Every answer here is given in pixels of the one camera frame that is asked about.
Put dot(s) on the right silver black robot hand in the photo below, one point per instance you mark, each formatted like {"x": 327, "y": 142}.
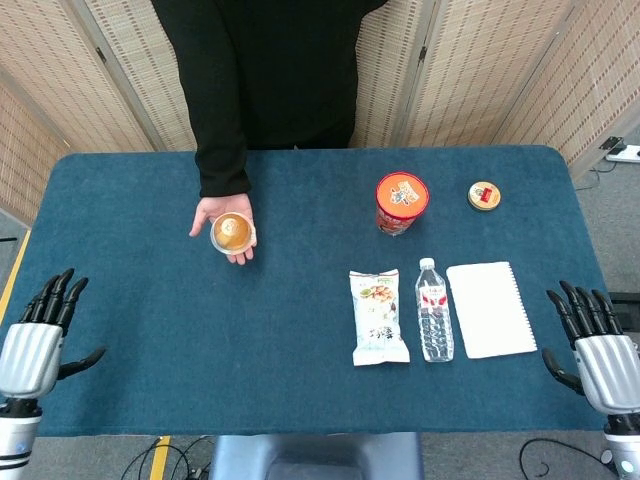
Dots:
{"x": 605, "y": 370}

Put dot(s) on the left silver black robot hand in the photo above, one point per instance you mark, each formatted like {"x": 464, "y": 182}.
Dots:
{"x": 30, "y": 360}

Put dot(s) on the person's open bare hand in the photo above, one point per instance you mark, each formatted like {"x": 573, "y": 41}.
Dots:
{"x": 220, "y": 205}

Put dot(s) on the small pudding cup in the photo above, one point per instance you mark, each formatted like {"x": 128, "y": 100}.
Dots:
{"x": 233, "y": 233}

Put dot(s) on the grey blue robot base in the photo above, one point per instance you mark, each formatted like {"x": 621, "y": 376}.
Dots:
{"x": 315, "y": 457}

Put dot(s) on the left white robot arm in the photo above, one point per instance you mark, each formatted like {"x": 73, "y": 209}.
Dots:
{"x": 15, "y": 432}

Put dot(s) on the person's black sleeved forearm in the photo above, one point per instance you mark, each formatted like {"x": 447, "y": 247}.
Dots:
{"x": 220, "y": 100}

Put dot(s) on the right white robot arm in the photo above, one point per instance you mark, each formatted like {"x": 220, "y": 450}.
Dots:
{"x": 625, "y": 445}

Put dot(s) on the white folded paper towel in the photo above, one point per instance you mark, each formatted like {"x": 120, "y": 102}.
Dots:
{"x": 490, "y": 310}

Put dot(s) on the person's black clothed torso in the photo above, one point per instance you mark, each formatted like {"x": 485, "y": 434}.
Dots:
{"x": 300, "y": 70}

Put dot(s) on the yellow floor tape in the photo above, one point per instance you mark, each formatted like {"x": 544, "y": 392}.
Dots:
{"x": 160, "y": 457}

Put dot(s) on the clear plastic water bottle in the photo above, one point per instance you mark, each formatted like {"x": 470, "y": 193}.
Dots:
{"x": 434, "y": 310}

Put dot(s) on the orange red snack canister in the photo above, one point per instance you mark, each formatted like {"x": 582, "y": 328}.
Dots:
{"x": 402, "y": 202}

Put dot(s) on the white snack packet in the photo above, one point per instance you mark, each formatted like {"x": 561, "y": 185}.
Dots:
{"x": 378, "y": 317}

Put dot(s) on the blue table cloth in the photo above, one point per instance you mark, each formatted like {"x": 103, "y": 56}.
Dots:
{"x": 300, "y": 390}

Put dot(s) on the small round gold tin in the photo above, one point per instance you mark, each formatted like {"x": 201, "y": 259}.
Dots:
{"x": 484, "y": 196}

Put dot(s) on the white power strip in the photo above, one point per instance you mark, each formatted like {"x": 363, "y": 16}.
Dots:
{"x": 625, "y": 152}

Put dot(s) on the woven bamboo folding screen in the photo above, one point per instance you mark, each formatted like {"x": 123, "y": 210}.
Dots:
{"x": 500, "y": 70}

